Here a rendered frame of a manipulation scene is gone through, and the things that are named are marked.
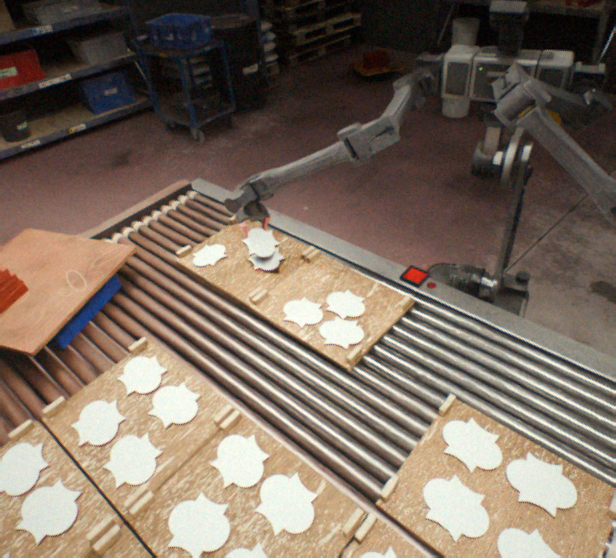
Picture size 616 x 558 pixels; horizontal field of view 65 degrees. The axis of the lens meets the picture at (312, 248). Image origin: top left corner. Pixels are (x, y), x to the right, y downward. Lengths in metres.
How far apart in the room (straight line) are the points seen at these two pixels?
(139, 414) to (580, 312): 2.41
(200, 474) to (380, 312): 0.70
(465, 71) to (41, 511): 1.74
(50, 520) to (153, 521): 0.23
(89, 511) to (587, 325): 2.52
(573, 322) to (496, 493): 1.89
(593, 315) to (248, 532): 2.37
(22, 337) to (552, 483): 1.44
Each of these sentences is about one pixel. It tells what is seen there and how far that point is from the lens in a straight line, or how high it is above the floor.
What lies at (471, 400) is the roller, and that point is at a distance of 1.41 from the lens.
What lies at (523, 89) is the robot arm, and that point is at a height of 1.61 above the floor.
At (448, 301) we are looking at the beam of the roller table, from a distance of 1.65.
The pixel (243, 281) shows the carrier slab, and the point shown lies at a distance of 1.72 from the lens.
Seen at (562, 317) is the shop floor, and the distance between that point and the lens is 3.05.
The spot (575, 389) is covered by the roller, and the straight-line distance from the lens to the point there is 1.51.
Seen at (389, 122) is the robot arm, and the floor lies 1.49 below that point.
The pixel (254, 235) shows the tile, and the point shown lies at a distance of 1.75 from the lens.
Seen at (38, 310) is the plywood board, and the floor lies 1.04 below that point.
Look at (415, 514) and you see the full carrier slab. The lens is 1.22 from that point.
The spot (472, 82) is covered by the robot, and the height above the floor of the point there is 1.44.
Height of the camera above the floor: 2.05
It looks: 38 degrees down
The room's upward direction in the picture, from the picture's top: 5 degrees counter-clockwise
